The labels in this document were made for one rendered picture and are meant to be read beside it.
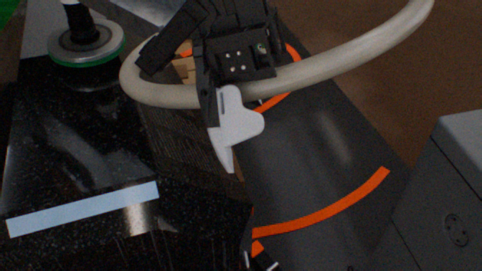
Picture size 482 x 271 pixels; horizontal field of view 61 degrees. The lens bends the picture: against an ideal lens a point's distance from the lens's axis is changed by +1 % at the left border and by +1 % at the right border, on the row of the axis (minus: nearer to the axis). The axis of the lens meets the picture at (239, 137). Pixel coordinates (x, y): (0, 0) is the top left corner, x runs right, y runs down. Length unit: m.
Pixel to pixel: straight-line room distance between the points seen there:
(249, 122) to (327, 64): 0.11
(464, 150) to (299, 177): 1.03
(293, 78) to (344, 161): 1.60
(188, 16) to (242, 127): 0.12
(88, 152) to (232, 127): 0.63
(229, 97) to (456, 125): 0.73
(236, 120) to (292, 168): 1.55
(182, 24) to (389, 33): 0.23
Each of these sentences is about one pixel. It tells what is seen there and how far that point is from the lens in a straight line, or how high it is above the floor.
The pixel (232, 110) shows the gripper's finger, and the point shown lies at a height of 1.23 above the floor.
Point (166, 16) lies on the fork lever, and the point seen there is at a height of 1.06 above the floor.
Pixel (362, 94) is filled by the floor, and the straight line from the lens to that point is 2.45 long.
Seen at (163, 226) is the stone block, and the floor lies 0.72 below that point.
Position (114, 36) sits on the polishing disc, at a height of 0.86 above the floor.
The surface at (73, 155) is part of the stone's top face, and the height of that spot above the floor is 0.80.
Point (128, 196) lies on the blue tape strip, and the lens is 0.93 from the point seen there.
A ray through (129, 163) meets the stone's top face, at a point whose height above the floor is 0.80.
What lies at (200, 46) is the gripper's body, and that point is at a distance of 0.42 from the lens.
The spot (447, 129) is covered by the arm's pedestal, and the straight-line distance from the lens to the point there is 1.05.
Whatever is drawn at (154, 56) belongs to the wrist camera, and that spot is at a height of 1.25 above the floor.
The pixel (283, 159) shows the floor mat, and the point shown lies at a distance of 1.99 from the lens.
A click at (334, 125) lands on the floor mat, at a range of 2.19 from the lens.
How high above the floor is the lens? 1.51
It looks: 46 degrees down
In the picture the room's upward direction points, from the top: straight up
